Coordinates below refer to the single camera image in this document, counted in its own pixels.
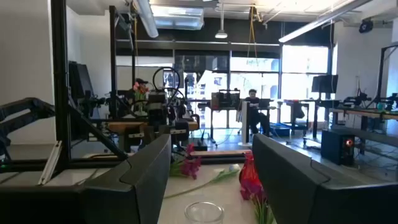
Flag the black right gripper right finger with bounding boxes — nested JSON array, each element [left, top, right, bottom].
[[251, 133, 398, 224]]

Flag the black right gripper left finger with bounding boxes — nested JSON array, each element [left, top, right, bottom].
[[0, 133, 172, 224]]

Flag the magenta artificial flower bunch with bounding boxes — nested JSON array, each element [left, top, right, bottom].
[[239, 179, 276, 224], [169, 142, 203, 180]]

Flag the clear glass vase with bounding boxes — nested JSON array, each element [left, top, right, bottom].
[[183, 201, 225, 224]]

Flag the white artificial tulip green stem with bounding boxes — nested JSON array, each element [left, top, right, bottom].
[[164, 164, 241, 200]]

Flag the pink background flowers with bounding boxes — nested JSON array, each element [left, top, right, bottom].
[[132, 81, 149, 113]]

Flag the black computer tower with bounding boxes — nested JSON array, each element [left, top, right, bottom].
[[320, 129, 356, 166]]

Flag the silver aluminium profile strip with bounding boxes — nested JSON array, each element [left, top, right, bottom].
[[38, 141, 63, 186]]

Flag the wooden workbench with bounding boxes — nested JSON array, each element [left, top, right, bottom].
[[329, 107, 398, 122]]

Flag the black monitor on stand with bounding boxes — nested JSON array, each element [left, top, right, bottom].
[[311, 74, 339, 94]]

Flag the black flat monitor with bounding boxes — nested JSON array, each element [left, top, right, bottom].
[[68, 61, 96, 100]]

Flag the long white ceiling lamp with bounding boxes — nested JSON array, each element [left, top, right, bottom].
[[278, 0, 373, 44]]

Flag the black aluminium table frame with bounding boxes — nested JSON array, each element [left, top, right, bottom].
[[0, 0, 252, 175]]

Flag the white ceiling duct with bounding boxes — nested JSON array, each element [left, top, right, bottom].
[[135, 0, 160, 39]]

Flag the yellow hanging rope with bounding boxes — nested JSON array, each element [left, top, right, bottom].
[[247, 6, 259, 68]]

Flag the black ceiling camera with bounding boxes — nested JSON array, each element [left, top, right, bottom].
[[359, 19, 374, 34]]

